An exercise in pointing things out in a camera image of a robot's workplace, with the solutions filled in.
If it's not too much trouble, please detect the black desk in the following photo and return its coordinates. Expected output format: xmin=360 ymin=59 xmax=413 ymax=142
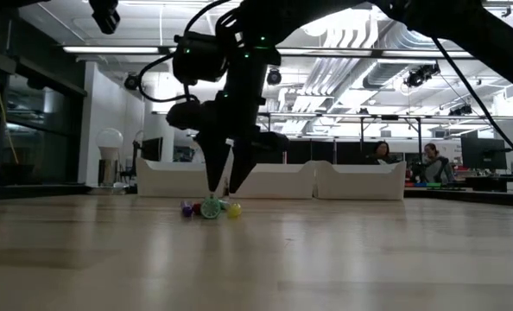
xmin=404 ymin=175 xmax=513 ymax=207

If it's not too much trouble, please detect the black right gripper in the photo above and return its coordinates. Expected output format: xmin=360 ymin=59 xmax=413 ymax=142
xmin=194 ymin=91 xmax=290 ymax=194

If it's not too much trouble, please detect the black partition panel row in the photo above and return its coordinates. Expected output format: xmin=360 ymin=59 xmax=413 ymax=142
xmin=256 ymin=138 xmax=388 ymax=166

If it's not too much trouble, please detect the silver ventilation duct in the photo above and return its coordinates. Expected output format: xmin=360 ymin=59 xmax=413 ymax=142
xmin=361 ymin=42 xmax=443 ymax=91

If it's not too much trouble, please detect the black metal rig frame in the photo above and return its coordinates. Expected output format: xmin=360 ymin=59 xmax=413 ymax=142
xmin=325 ymin=112 xmax=426 ymax=174

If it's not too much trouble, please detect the white plastic bin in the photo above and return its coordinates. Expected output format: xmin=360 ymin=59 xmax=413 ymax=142
xmin=226 ymin=158 xmax=318 ymax=200
xmin=315 ymin=160 xmax=408 ymax=201
xmin=135 ymin=157 xmax=228 ymax=199

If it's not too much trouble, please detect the person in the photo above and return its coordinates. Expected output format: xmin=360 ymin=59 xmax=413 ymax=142
xmin=365 ymin=140 xmax=398 ymax=166
xmin=419 ymin=143 xmax=456 ymax=184

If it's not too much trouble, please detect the green chunky highlighter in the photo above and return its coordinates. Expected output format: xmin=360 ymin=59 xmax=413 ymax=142
xmin=199 ymin=196 xmax=222 ymax=220

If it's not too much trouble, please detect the clear glass jar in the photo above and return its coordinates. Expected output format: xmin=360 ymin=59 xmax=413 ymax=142
xmin=97 ymin=158 xmax=120 ymax=187

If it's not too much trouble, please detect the yellow hanging cable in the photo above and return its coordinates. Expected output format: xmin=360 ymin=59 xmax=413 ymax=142
xmin=0 ymin=10 xmax=21 ymax=165

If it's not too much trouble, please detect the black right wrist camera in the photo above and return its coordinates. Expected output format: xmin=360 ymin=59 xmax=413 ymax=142
xmin=165 ymin=99 xmax=206 ymax=131

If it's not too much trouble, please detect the black monitor stand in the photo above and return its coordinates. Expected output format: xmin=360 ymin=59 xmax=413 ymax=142
xmin=124 ymin=137 xmax=150 ymax=194

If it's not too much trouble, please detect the large white light bulb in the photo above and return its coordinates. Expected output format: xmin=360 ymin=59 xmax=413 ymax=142
xmin=95 ymin=127 xmax=125 ymax=162

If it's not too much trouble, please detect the black overhead mounted camera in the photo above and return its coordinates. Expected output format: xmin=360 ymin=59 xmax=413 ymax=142
xmin=123 ymin=72 xmax=142 ymax=92
xmin=266 ymin=67 xmax=283 ymax=86
xmin=447 ymin=103 xmax=474 ymax=117
xmin=402 ymin=63 xmax=441 ymax=89

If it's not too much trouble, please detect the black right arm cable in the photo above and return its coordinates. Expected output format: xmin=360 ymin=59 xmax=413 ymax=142
xmin=430 ymin=36 xmax=513 ymax=170

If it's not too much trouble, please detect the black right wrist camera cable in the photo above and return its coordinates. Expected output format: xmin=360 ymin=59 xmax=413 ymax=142
xmin=136 ymin=0 xmax=234 ymax=105

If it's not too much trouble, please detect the black computer monitor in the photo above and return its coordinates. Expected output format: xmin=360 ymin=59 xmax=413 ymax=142
xmin=459 ymin=136 xmax=509 ymax=171
xmin=142 ymin=136 xmax=164 ymax=162

